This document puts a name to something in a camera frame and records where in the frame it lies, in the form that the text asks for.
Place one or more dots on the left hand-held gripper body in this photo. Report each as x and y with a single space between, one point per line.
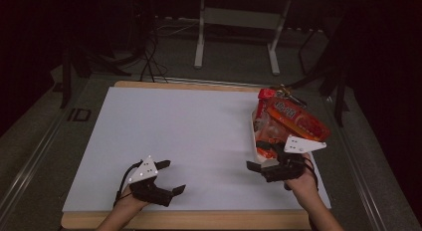
144 173

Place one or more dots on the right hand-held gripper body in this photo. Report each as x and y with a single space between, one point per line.
300 145

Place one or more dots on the clear bag of orange snacks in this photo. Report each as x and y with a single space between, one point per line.
268 133

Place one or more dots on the white compartment tray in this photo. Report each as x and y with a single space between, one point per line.
272 162

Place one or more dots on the red orange snack packet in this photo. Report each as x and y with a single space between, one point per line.
298 119

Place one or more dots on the red and black food packet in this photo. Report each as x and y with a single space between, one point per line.
267 93

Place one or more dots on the person's left hand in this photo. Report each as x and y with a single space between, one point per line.
131 202

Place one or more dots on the person's right hand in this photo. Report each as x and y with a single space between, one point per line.
303 183

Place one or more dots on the white table mat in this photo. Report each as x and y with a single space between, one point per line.
185 124

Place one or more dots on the black stand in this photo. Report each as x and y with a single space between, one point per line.
68 75
338 91

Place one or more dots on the white metal stand frame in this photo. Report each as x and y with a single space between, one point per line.
240 18

